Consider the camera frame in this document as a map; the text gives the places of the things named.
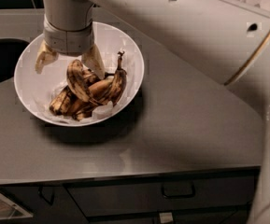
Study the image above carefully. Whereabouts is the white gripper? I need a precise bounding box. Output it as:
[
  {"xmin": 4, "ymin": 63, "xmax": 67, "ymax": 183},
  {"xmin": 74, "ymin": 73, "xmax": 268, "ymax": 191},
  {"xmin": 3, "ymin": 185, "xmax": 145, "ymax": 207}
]
[{"xmin": 35, "ymin": 16, "xmax": 106, "ymax": 79}]

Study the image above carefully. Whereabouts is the spotted top banana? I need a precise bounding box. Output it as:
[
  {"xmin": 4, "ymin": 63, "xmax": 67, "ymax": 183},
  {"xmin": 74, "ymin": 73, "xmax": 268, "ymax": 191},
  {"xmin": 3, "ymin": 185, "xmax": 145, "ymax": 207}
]
[{"xmin": 66, "ymin": 60, "xmax": 99, "ymax": 105}]

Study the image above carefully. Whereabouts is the spotted banana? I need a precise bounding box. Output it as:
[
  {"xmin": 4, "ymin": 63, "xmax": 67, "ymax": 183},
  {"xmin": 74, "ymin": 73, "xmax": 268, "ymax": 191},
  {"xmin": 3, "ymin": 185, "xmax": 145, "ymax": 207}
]
[
  {"xmin": 66, "ymin": 60, "xmax": 99, "ymax": 105},
  {"xmin": 99, "ymin": 51, "xmax": 127, "ymax": 105}
]

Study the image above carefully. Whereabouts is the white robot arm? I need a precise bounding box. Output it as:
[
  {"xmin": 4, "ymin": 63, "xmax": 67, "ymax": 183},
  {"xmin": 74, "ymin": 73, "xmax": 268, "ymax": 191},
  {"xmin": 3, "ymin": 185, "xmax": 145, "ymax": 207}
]
[{"xmin": 43, "ymin": 0, "xmax": 270, "ymax": 224}]

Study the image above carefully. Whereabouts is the dark back banana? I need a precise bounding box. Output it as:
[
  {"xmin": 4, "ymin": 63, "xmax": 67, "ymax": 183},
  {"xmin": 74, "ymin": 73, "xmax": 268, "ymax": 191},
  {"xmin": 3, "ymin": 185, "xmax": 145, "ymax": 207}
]
[{"xmin": 81, "ymin": 69, "xmax": 114, "ymax": 87}]

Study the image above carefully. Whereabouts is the dark banana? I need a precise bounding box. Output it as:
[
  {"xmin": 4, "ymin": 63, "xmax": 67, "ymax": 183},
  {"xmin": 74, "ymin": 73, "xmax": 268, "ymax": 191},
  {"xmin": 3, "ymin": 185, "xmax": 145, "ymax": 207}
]
[
  {"xmin": 50, "ymin": 86, "xmax": 73, "ymax": 116},
  {"xmin": 81, "ymin": 69, "xmax": 114, "ymax": 87}
]

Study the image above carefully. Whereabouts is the yellow middle banana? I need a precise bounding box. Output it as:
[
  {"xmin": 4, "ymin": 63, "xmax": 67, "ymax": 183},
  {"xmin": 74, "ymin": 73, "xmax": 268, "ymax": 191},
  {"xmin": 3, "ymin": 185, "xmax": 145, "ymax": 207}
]
[{"xmin": 67, "ymin": 78, "xmax": 112, "ymax": 120}]

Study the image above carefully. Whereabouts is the large white bowl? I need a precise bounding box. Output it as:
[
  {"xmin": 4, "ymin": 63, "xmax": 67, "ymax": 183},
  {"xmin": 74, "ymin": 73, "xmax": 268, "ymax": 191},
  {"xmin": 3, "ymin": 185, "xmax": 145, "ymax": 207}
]
[{"xmin": 14, "ymin": 22, "xmax": 145, "ymax": 127}]

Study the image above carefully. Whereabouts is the dark left banana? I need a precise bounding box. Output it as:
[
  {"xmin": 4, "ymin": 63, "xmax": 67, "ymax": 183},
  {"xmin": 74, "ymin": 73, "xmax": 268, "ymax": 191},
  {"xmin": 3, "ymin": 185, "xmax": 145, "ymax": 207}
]
[{"xmin": 50, "ymin": 86, "xmax": 73, "ymax": 116}]

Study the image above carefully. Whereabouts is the spotted right banana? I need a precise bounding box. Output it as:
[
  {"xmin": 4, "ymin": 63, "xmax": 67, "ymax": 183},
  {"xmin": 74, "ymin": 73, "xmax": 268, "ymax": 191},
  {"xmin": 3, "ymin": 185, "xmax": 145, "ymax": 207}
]
[{"xmin": 99, "ymin": 51, "xmax": 127, "ymax": 105}]

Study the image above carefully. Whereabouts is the white paper in bowl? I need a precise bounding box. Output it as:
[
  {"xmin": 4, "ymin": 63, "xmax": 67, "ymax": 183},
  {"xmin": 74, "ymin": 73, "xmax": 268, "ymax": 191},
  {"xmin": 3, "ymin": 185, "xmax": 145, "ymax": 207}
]
[{"xmin": 58, "ymin": 93, "xmax": 114, "ymax": 121}]

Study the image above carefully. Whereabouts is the dark drawer front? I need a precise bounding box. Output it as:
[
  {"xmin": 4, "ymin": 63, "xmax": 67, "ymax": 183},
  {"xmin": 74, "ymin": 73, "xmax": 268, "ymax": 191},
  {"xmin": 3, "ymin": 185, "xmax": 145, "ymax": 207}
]
[{"xmin": 67, "ymin": 176, "xmax": 255, "ymax": 217}]

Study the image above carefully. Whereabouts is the glass panel appliance door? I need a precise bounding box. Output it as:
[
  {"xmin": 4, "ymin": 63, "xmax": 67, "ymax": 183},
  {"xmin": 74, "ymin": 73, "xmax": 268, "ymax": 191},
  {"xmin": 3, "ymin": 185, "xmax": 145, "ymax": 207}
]
[{"xmin": 0, "ymin": 192, "xmax": 33, "ymax": 220}]

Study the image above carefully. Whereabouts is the white drawer label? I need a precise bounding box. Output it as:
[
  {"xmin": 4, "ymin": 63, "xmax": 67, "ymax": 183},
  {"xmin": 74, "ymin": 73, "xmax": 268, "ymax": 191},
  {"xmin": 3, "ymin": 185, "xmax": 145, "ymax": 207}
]
[{"xmin": 159, "ymin": 212, "xmax": 174, "ymax": 224}]

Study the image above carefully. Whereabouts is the black cabinet handle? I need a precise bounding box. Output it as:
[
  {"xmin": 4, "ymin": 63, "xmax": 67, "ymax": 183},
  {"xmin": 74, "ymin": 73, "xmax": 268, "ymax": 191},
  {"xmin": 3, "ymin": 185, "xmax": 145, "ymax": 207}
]
[{"xmin": 37, "ymin": 186, "xmax": 55, "ymax": 206}]

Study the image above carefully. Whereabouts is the black drawer handle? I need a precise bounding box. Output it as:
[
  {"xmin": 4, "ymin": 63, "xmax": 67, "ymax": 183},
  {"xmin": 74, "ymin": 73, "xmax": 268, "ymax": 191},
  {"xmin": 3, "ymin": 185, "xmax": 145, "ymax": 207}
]
[{"xmin": 161, "ymin": 184, "xmax": 196, "ymax": 199}]

